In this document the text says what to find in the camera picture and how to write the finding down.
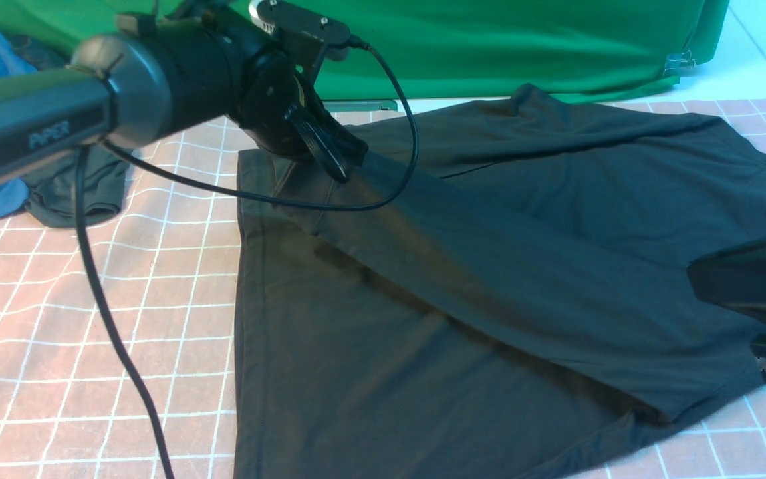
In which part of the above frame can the green backdrop cloth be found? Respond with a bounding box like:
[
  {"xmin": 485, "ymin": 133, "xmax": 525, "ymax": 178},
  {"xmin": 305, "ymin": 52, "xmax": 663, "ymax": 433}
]
[{"xmin": 0, "ymin": 1, "xmax": 729, "ymax": 103}]

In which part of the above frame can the gray long-sleeved shirt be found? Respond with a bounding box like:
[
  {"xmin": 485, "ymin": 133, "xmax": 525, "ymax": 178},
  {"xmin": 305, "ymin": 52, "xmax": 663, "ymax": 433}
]
[{"xmin": 233, "ymin": 85, "xmax": 766, "ymax": 478}]

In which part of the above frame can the metal backdrop bar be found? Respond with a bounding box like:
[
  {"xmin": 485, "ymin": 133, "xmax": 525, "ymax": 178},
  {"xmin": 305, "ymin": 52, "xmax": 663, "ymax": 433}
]
[{"xmin": 323, "ymin": 100, "xmax": 399, "ymax": 113}]

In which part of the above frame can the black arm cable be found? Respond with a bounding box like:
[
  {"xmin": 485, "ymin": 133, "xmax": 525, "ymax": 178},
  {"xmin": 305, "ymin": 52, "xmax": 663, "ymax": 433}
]
[{"xmin": 74, "ymin": 41, "xmax": 420, "ymax": 479}]

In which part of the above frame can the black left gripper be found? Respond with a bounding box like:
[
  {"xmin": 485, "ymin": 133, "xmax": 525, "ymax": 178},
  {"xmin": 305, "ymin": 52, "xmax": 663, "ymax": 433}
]
[{"xmin": 230, "ymin": 18, "xmax": 370, "ymax": 183}]

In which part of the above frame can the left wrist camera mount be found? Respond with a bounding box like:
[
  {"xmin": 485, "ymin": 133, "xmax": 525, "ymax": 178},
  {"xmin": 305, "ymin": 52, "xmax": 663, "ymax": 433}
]
[{"xmin": 247, "ymin": 1, "xmax": 352, "ymax": 84}]

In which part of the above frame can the dark gray garment pile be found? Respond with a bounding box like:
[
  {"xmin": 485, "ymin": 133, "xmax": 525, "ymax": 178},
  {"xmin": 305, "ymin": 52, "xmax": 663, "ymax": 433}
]
[{"xmin": 4, "ymin": 33, "xmax": 132, "ymax": 228}]

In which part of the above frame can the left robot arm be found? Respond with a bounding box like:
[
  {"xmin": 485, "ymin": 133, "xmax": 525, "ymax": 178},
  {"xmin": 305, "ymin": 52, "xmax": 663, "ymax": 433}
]
[{"xmin": 0, "ymin": 2, "xmax": 368, "ymax": 184}]

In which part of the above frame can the metal binder clip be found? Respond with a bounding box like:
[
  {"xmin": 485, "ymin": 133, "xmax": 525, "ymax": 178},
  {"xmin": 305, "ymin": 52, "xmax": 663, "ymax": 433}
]
[{"xmin": 663, "ymin": 51, "xmax": 697, "ymax": 76}]

